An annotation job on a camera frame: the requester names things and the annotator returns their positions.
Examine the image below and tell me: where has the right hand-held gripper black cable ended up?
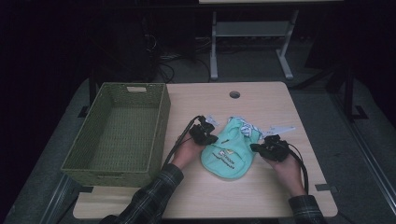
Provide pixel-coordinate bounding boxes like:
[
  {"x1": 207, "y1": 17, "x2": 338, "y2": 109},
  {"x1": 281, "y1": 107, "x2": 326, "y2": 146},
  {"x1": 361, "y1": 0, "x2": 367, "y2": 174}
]
[{"x1": 287, "y1": 143, "x2": 310, "y2": 196}]

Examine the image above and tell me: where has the dark metal stand with foot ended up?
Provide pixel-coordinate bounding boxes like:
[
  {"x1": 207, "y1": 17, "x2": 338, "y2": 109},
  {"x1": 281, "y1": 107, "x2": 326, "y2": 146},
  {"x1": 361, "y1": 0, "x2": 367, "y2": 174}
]
[{"x1": 340, "y1": 63, "x2": 369, "y2": 123}]

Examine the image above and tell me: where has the metal floor rail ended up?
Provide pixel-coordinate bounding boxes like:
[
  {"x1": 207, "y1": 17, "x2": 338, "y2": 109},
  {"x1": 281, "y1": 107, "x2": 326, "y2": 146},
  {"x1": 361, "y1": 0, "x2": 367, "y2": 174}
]
[
  {"x1": 328, "y1": 91, "x2": 396, "y2": 217},
  {"x1": 38, "y1": 173, "x2": 78, "y2": 224}
]

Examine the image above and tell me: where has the person's left hand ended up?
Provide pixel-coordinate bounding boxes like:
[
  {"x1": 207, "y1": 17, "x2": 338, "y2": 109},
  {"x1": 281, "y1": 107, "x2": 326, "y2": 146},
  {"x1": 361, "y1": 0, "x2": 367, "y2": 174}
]
[{"x1": 170, "y1": 135, "x2": 206, "y2": 171}]

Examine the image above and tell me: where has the white metal stand frame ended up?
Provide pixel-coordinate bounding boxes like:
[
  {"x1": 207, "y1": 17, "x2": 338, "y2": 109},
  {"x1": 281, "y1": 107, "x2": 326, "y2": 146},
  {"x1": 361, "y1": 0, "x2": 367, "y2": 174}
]
[{"x1": 209, "y1": 8, "x2": 301, "y2": 81}]

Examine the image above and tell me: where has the person's right hand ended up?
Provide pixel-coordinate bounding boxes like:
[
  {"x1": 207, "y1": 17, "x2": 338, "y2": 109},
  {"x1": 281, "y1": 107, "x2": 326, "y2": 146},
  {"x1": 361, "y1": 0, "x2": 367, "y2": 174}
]
[{"x1": 262, "y1": 152, "x2": 308, "y2": 198}]

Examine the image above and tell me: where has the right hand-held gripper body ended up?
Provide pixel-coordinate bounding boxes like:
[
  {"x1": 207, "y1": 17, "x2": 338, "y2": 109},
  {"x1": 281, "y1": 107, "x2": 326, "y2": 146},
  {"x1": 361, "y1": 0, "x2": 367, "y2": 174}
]
[{"x1": 257, "y1": 124, "x2": 297, "y2": 163}]

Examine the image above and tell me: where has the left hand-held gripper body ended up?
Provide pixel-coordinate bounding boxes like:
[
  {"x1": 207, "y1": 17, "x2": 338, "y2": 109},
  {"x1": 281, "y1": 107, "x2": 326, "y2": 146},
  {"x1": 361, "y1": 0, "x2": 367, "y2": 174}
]
[{"x1": 188, "y1": 114, "x2": 220, "y2": 147}]

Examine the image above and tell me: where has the mint green baby garment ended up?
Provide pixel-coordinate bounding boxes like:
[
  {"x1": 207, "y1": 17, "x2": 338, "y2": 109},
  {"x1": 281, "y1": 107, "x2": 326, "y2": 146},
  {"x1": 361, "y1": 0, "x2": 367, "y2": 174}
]
[{"x1": 200, "y1": 116, "x2": 266, "y2": 181}]

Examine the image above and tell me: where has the green woven basket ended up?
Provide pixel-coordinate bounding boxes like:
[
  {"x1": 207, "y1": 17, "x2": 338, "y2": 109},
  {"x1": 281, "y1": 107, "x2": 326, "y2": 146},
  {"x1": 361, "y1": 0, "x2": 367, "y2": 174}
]
[{"x1": 60, "y1": 81, "x2": 172, "y2": 189}]

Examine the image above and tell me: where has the grey tape strip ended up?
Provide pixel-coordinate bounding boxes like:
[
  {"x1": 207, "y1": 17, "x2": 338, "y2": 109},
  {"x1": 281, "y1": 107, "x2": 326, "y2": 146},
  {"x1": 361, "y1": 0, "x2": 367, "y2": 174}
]
[{"x1": 314, "y1": 183, "x2": 339, "y2": 193}]

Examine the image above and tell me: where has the tangle of black floor cables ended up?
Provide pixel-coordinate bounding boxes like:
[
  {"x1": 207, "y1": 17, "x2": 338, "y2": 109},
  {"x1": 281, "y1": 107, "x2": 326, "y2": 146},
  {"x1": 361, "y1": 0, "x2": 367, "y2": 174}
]
[{"x1": 141, "y1": 32, "x2": 213, "y2": 84}]

